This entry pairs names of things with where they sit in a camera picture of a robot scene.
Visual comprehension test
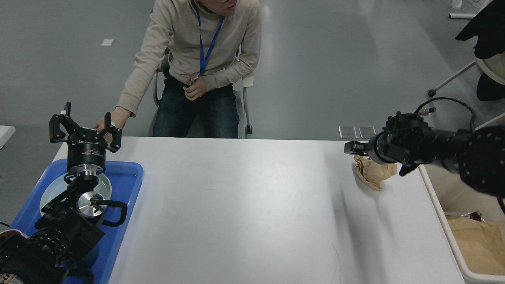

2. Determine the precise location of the office chair with black coat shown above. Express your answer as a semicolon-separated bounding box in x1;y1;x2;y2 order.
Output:
427;0;505;102

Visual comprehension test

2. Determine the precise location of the seated person beige sweater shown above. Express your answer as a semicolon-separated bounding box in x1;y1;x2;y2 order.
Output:
111;0;262;138

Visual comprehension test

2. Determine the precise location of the beige plastic bin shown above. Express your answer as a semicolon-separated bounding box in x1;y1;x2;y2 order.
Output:
418;165;505;284

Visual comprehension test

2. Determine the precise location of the brown paper ball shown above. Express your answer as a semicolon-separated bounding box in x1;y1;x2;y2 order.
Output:
353;155;397;191

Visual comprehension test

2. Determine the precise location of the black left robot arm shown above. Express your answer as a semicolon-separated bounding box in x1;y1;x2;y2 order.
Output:
1;102;127;284

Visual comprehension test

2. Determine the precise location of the left silver floor plate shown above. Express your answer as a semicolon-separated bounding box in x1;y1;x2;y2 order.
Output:
339;125;357;140

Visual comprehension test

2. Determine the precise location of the blue plastic tray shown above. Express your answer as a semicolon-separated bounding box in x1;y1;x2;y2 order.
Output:
8;160;144;284

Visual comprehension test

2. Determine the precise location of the white table leg base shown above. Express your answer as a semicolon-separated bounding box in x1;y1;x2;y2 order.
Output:
448;0;492;19

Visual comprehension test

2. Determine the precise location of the brown paper bag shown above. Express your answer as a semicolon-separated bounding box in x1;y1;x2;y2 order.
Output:
447;216;505;275

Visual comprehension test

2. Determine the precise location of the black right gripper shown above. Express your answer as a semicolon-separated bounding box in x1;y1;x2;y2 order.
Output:
343;132;397;164

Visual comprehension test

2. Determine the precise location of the dark teal mug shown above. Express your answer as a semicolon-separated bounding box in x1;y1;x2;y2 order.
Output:
74;245;99;270

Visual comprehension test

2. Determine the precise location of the mint green plate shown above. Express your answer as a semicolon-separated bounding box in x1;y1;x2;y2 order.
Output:
39;173;112;217

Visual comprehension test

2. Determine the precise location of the silver floor plate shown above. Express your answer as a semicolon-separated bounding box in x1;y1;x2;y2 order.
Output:
339;125;357;140
358;126;377;140

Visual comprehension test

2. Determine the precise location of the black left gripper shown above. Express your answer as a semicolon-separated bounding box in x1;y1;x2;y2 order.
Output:
49;102;122;176

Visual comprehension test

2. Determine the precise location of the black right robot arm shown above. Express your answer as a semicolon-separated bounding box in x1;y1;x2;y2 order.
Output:
343;99;505;210

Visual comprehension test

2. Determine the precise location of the white side table corner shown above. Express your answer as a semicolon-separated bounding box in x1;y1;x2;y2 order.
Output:
0;125;16;149

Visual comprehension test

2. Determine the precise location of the silver foil bag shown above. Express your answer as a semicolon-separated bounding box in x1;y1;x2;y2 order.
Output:
453;211;484;222

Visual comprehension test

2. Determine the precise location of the pink mug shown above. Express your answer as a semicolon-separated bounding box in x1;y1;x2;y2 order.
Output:
0;230;29;245

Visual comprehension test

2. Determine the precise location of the blue lanyard with badge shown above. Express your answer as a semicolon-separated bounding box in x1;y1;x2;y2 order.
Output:
190;2;226;87

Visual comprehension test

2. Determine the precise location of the right silver floor plate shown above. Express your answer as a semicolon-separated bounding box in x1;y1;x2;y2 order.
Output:
358;126;377;140

